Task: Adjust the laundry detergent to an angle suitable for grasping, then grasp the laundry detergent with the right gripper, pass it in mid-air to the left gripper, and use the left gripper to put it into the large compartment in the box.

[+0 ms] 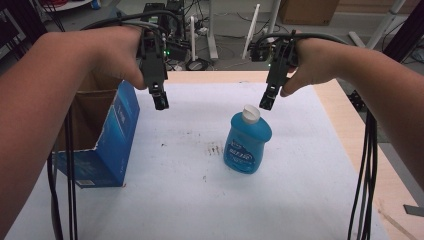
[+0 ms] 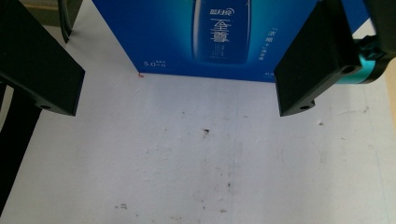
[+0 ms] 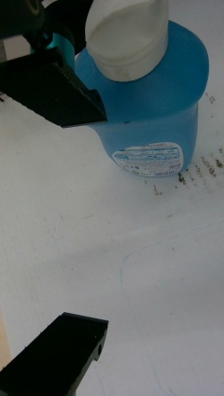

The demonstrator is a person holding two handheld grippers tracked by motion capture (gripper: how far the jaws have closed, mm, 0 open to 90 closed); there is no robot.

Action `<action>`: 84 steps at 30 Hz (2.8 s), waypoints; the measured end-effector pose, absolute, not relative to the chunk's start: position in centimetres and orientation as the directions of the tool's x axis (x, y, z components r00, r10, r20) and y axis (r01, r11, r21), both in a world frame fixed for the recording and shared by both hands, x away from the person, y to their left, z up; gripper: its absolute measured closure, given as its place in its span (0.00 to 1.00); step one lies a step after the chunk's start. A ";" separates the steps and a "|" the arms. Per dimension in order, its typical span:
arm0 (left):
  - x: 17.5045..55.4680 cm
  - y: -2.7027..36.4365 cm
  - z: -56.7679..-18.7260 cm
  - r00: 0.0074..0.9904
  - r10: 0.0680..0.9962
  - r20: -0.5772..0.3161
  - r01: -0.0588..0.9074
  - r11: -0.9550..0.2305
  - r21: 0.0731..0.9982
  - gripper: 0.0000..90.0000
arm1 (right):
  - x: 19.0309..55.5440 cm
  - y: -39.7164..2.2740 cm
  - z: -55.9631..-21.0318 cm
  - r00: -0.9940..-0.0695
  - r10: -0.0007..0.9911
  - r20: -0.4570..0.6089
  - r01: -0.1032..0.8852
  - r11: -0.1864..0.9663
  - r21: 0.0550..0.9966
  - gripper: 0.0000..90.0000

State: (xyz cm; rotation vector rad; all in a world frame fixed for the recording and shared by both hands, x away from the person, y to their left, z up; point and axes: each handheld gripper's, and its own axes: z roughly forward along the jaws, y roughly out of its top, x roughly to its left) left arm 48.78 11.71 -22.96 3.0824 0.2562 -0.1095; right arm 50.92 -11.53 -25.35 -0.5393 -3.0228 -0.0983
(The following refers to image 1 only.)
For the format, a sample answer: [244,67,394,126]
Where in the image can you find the white diagonal stand bar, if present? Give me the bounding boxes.
[347,0,408,50]

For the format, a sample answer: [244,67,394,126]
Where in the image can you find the person's left hand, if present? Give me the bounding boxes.
[87,25,148,91]

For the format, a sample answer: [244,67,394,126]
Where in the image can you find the black equipment rack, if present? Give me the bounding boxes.
[141,0,188,29]

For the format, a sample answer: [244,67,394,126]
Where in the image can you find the round black stand base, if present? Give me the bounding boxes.
[185,57,210,72]

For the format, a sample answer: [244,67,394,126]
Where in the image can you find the brown cardboard box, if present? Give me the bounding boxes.
[277,0,342,27]

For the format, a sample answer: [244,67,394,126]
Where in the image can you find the person's right hand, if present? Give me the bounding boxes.
[279,31,339,98]

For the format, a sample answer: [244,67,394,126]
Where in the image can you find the grey flat metal piece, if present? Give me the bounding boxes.
[402,203,424,218]

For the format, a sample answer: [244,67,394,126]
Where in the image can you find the white table mat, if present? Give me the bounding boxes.
[3,81,392,240]

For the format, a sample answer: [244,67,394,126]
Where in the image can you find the white slanted pole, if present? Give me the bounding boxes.
[241,3,262,61]

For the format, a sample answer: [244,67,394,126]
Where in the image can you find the black device with green light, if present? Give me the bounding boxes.
[165,39,192,64]

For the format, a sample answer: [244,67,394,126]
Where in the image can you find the white metal stand leg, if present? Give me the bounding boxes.
[207,0,220,61]

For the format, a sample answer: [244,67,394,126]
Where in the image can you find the blue bottle with white cap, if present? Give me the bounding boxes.
[222,104,273,175]

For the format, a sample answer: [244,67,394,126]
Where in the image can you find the blue cardboard box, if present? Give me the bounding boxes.
[52,71,141,190]

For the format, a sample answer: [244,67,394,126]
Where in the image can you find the black table clamp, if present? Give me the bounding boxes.
[347,89,368,114]

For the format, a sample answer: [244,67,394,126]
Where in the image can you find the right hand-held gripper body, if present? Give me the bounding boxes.
[249,30,300,96]

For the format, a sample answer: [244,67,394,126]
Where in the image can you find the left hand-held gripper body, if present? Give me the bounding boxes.
[137,27,168,95]

